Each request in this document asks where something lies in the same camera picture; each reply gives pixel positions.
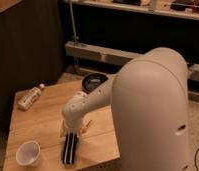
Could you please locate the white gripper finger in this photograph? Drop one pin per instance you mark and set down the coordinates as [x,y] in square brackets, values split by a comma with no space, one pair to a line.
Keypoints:
[79,134]
[63,133]

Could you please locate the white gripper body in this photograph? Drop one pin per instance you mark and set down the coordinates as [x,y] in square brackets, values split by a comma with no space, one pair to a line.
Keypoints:
[72,127]

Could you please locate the black white striped eraser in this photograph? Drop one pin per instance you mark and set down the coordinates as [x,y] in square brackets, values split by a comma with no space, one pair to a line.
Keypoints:
[70,148]

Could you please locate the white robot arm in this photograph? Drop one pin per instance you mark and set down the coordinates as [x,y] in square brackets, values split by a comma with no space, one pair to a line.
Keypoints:
[149,103]

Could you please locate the orange toy carrot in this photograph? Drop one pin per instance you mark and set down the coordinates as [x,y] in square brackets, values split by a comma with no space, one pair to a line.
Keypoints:
[85,127]

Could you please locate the blue sponge cloth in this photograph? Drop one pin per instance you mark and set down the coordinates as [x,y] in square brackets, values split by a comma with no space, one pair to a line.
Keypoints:
[78,146]

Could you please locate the black round bowl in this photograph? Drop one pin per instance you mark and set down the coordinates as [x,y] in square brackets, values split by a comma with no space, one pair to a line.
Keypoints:
[92,81]

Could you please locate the plastic bottle with label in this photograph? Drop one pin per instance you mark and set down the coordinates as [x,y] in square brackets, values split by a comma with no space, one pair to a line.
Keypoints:
[28,99]

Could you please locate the grey metal shelf rack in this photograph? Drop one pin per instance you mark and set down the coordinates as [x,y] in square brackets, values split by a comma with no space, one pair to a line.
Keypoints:
[115,33]

